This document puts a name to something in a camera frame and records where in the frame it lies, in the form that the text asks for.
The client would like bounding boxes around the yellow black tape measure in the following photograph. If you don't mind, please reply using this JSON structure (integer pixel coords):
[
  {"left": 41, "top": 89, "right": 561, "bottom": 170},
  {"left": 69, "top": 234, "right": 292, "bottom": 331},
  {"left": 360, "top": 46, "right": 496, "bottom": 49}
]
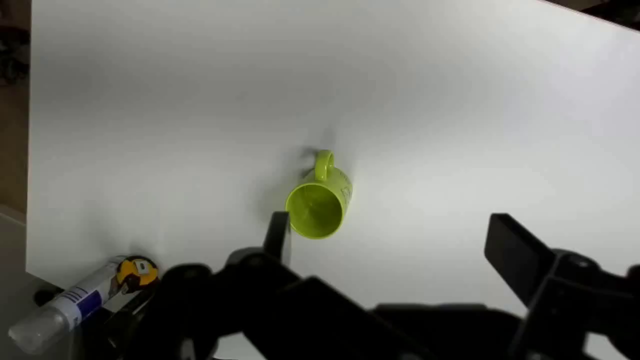
[{"left": 114, "top": 254, "right": 162, "bottom": 293}]

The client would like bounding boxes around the green mug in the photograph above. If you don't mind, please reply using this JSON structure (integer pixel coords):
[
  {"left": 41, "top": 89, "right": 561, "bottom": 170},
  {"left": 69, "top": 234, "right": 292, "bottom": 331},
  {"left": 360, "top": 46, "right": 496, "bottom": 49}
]
[{"left": 284, "top": 148, "right": 354, "bottom": 243}]

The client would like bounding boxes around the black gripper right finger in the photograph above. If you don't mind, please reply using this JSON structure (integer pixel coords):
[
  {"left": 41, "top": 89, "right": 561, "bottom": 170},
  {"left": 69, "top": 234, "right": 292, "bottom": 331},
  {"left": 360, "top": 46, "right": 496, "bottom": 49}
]
[{"left": 483, "top": 213, "right": 640, "bottom": 360}]

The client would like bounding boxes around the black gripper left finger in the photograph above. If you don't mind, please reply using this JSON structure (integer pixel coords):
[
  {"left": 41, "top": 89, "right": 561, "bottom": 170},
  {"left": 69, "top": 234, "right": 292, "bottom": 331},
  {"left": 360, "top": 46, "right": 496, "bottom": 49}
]
[{"left": 122, "top": 210, "right": 428, "bottom": 360}]

